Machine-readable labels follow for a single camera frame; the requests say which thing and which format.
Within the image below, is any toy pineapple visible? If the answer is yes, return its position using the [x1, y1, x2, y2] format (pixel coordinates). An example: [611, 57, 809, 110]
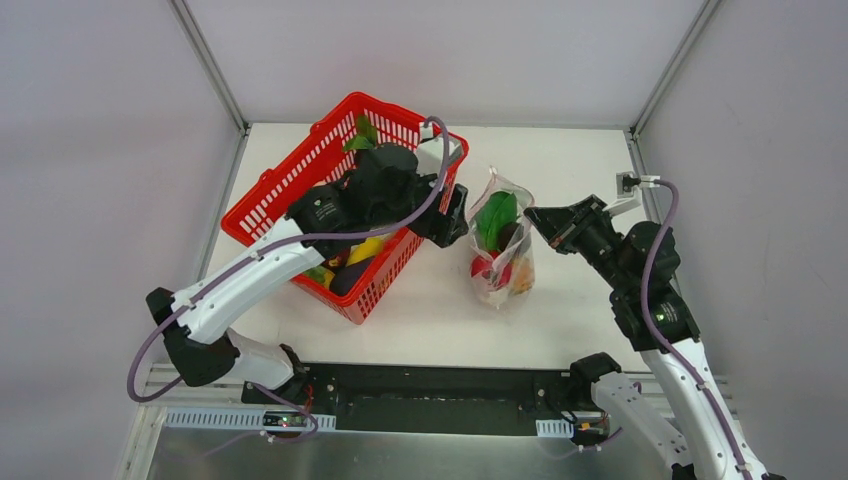
[510, 254, 535, 295]

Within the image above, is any clear zip top bag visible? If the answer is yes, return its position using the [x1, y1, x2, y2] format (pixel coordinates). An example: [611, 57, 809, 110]
[469, 167, 536, 308]

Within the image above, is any green leafy bok choy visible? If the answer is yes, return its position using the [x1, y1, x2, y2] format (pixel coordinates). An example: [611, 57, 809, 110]
[474, 191, 518, 251]

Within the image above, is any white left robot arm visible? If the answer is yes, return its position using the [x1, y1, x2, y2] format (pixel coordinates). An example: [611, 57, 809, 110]
[147, 138, 468, 405]

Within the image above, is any green leaf sprig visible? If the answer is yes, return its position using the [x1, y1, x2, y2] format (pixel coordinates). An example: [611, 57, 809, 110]
[343, 115, 378, 152]

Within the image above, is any dark purple round fruit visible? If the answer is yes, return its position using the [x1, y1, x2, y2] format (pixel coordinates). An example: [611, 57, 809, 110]
[496, 222, 524, 252]

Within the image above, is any purple eggplant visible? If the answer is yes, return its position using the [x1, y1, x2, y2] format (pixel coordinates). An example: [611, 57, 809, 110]
[328, 257, 374, 297]

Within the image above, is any yellow mango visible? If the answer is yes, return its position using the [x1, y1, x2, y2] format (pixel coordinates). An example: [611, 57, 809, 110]
[346, 236, 385, 267]

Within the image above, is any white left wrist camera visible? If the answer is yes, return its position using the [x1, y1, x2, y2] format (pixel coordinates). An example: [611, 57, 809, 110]
[415, 123, 464, 175]

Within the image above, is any red plastic shopping basket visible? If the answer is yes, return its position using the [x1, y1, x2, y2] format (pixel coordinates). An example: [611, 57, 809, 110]
[221, 92, 468, 324]

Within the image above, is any aluminium frame rail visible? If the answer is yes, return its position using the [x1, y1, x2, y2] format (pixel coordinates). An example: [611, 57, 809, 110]
[139, 362, 740, 422]

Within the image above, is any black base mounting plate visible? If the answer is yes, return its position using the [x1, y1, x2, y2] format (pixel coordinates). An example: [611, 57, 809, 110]
[276, 363, 602, 436]

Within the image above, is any green parsley sprig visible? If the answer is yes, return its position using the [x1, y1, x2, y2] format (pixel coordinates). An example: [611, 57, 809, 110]
[303, 265, 335, 289]

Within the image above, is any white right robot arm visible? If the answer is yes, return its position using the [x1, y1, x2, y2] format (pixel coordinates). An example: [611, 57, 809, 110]
[524, 195, 775, 479]

